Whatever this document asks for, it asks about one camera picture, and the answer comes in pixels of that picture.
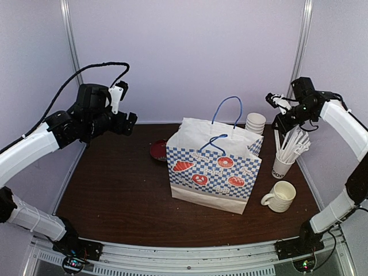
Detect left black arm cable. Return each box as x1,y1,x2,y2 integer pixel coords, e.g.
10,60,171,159
0,62,131,153

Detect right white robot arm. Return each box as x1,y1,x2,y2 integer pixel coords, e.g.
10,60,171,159
266,77,367,254

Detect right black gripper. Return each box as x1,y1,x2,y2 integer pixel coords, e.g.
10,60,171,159
273,102,316,134

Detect white cup holding straws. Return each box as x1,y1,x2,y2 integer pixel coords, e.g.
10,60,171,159
271,153,294,179

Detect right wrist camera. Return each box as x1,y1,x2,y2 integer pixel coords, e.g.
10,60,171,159
265,93,292,115

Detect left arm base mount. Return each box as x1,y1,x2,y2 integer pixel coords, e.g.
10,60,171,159
49,239,103,275

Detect bundle of white wrapped straws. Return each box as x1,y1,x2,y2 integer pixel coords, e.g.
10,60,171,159
274,128,311,164

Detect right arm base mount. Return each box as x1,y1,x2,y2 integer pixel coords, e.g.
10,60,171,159
274,238,324,273

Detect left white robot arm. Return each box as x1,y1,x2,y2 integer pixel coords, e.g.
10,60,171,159
1,81,137,255

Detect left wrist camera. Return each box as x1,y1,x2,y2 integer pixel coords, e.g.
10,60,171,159
106,81,128,115

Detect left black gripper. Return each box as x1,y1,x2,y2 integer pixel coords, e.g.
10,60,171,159
85,109,137,137

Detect white ceramic mug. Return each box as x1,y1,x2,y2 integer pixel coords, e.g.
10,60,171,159
260,181,297,213

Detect stack of white paper cups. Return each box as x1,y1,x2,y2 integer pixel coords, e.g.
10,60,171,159
245,113,266,135

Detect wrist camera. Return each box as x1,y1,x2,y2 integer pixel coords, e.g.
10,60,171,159
265,93,292,115
106,81,128,115

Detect red floral plate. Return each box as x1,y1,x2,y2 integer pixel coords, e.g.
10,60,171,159
149,139,167,162

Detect blue checkered paper bag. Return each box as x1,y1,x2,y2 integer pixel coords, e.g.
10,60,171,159
166,96,265,215

